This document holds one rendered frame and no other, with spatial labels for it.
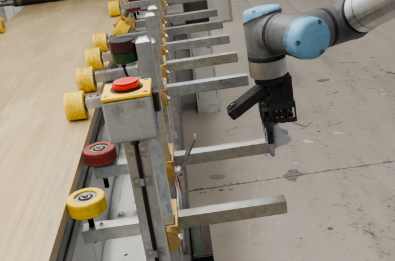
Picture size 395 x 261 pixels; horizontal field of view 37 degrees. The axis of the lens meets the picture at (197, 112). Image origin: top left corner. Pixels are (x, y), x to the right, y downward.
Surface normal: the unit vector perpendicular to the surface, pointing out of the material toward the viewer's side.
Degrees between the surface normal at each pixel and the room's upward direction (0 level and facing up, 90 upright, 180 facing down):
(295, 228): 0
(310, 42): 90
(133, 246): 0
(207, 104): 90
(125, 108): 90
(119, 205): 0
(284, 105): 90
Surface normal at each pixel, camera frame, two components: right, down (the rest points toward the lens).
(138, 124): 0.06, 0.35
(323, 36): 0.44, 0.26
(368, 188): -0.14, -0.93
